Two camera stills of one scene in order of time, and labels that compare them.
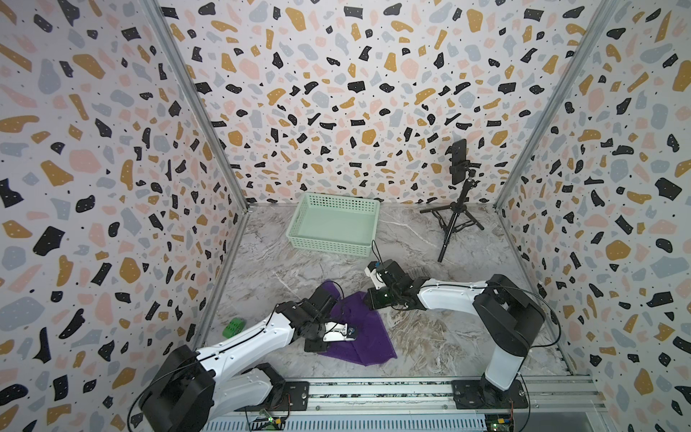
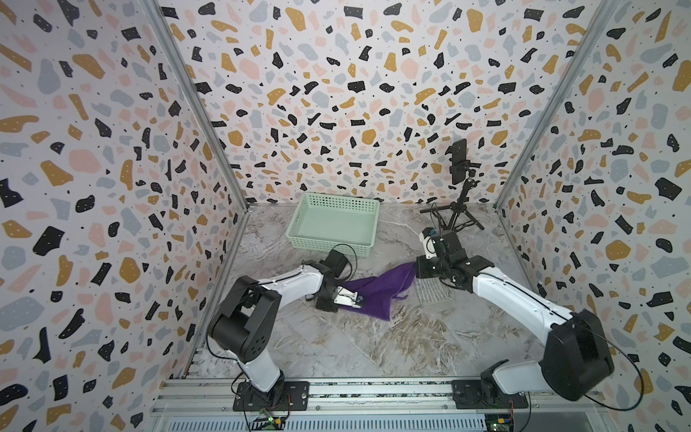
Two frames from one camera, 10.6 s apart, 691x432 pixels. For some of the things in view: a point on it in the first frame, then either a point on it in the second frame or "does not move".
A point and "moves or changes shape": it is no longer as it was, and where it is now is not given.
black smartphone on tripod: (458, 149) does not move
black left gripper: (316, 347) to (329, 307)
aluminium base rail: (554, 405) does not move
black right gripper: (372, 299) to (420, 262)
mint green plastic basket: (332, 223) does not move
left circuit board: (267, 423) does not move
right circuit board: (499, 422) does not move
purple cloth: (372, 343) moves or changes shape
